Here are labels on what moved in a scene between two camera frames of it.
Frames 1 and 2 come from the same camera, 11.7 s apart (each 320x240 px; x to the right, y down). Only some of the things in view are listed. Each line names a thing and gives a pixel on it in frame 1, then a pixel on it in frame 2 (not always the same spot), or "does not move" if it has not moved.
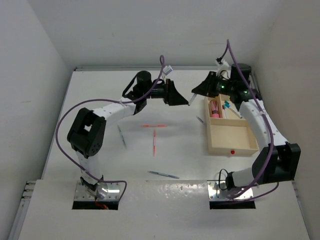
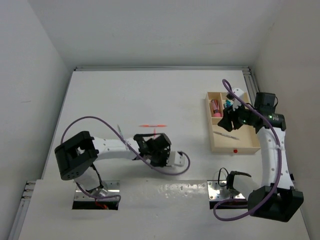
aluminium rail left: [25, 199] does not move
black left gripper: [170, 96] → [166, 151]
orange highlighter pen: [155, 125] does not move
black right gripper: [207, 87] → [226, 121]
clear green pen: [121, 136] does not move
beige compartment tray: [228, 132] does not move
